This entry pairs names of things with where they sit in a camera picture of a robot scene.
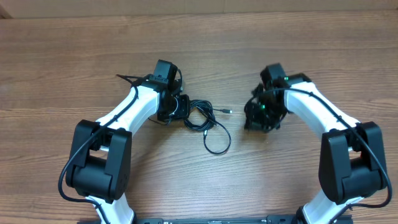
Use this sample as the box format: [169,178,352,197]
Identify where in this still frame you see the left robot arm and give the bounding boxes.
[58,60,188,223]

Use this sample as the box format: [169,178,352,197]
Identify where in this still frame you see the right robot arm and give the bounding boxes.
[244,63,392,223]

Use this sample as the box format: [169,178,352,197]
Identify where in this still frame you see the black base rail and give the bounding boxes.
[135,215,302,224]

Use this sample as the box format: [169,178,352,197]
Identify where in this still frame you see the black usb cable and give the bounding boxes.
[183,99,233,156]

